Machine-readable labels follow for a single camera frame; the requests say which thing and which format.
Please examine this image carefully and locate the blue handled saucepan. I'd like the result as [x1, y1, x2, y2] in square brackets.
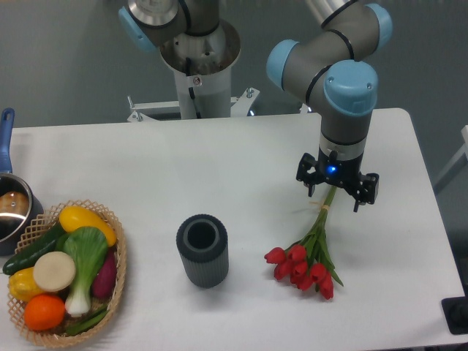
[1, 107, 44, 257]

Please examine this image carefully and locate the purple sweet potato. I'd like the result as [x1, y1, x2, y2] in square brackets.
[91, 251, 117, 299]

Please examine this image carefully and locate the orange fruit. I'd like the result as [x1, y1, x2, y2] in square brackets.
[23, 294, 65, 331]

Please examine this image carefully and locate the yellow squash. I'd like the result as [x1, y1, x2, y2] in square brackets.
[58, 205, 117, 247]

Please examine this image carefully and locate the woven wicker basket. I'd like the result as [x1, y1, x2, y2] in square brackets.
[7, 200, 127, 349]

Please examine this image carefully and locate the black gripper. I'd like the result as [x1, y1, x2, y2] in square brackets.
[295, 150, 380, 213]

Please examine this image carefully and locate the green leaf in basket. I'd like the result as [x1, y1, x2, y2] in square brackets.
[65, 309, 108, 336]

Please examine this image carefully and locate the yellow bell pepper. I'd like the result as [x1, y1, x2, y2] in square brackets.
[9, 267, 45, 302]

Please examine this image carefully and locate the beige round disc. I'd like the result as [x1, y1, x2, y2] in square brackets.
[33, 252, 76, 293]

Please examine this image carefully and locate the green bok choy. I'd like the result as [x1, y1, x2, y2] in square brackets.
[64, 227, 107, 317]

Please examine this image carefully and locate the red tulip bouquet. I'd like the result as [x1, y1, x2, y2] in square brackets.
[264, 186, 343, 301]

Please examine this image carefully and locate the second grey blue robot arm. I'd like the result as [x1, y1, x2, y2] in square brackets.
[118, 0, 219, 52]

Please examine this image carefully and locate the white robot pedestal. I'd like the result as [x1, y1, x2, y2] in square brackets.
[128, 19, 260, 122]

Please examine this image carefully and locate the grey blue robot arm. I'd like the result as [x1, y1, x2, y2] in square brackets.
[266, 1, 393, 208]

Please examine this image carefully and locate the white frame at right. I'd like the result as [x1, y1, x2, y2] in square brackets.
[433, 125, 467, 196]

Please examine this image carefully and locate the dark grey ribbed vase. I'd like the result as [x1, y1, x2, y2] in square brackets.
[176, 214, 229, 288]

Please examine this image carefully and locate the black device at table edge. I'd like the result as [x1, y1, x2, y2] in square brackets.
[442, 296, 467, 335]

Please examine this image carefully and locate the green cucumber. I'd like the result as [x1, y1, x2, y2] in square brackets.
[2, 222, 66, 276]

